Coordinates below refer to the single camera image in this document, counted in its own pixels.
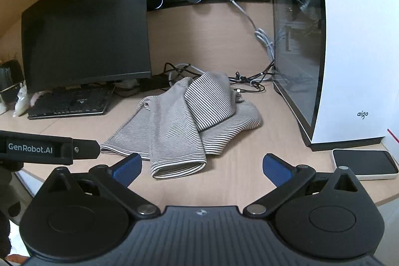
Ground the white plastic bag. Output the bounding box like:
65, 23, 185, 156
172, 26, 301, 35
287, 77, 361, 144
13, 82, 32, 117

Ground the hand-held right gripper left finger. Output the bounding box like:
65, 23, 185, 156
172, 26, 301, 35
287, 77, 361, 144
44, 153, 158, 218

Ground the black round speaker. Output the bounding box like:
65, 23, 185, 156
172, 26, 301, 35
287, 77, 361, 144
0, 60, 25, 92

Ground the white computer case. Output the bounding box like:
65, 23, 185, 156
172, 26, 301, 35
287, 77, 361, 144
269, 0, 399, 152

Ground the black keyboard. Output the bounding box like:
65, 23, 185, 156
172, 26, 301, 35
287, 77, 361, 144
27, 87, 113, 120

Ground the striped knit garment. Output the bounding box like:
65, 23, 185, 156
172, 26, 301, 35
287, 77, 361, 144
100, 72, 262, 180

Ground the smartphone in white case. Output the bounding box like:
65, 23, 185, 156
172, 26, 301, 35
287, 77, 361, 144
331, 148, 399, 181

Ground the black power adapter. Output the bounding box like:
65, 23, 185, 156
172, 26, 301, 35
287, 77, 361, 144
150, 74, 171, 89

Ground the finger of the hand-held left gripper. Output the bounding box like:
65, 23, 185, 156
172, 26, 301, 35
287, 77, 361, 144
71, 140, 102, 160

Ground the black cable with metal plug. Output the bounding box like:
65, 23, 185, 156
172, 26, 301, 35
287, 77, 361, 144
234, 87, 266, 96

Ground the black computer monitor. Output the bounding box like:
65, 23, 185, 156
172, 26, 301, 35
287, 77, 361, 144
21, 0, 152, 94

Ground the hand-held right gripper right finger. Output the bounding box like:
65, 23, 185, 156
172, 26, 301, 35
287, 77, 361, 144
243, 153, 360, 218

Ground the white power cable with plug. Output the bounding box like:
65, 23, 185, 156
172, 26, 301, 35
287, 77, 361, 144
224, 0, 275, 67

